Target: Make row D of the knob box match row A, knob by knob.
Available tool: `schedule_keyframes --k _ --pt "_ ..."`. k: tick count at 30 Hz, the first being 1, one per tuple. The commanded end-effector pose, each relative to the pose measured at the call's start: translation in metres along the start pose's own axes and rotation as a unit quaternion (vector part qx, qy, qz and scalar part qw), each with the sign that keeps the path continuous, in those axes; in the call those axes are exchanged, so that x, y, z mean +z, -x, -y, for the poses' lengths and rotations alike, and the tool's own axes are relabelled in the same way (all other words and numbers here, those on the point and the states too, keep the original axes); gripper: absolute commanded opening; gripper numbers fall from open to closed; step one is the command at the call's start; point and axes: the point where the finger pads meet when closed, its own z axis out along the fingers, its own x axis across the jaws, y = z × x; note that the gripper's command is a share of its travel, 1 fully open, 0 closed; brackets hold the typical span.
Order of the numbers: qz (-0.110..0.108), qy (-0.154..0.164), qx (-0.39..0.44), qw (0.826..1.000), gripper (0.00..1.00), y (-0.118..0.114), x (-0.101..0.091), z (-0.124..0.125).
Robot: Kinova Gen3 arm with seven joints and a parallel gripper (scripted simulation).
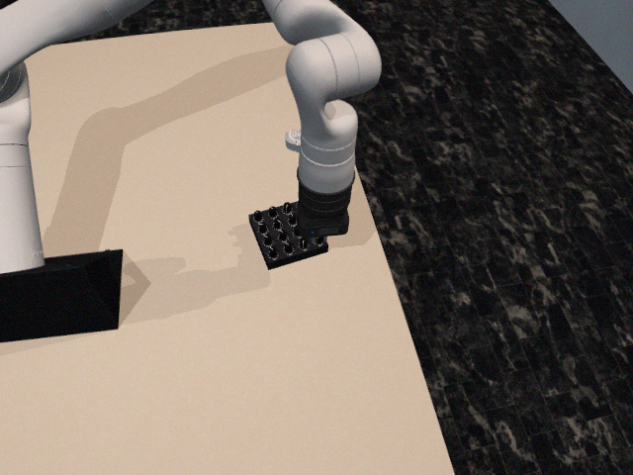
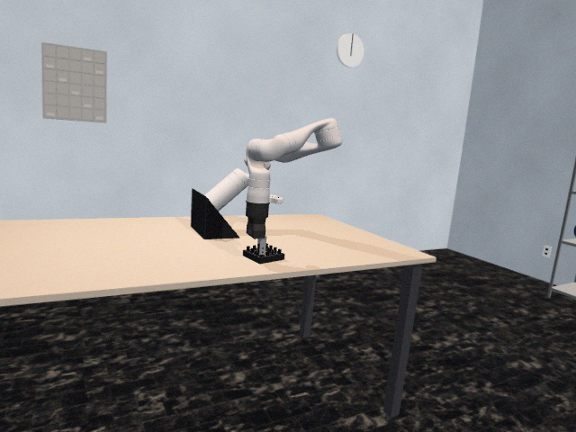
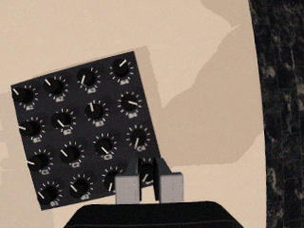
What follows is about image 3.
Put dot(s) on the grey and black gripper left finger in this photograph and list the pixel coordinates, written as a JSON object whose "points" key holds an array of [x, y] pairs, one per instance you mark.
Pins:
{"points": [[128, 187]]}

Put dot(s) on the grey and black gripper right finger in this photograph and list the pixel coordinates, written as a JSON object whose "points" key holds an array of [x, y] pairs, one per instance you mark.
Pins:
{"points": [[170, 184]]}

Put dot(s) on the black knob box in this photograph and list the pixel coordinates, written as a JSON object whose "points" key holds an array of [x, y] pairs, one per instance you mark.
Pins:
{"points": [[110, 91]]}

